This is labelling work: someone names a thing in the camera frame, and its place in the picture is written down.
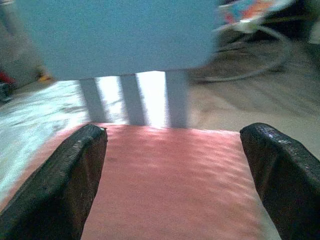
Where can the red object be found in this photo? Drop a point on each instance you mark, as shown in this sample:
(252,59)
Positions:
(5,77)

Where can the colourful printed item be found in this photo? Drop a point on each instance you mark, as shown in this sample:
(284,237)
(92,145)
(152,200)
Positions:
(245,11)

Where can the white slatted furniture piece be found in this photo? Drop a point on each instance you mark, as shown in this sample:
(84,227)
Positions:
(120,35)

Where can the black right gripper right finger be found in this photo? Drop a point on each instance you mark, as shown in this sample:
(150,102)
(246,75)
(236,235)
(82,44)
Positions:
(287,180)

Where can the small yellow object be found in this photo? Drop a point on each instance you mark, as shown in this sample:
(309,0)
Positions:
(44,77)

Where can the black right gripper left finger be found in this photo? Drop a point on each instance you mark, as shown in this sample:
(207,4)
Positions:
(50,185)

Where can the pink textured pillow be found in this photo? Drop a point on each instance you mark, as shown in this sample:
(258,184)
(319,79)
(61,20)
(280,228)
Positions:
(170,180)

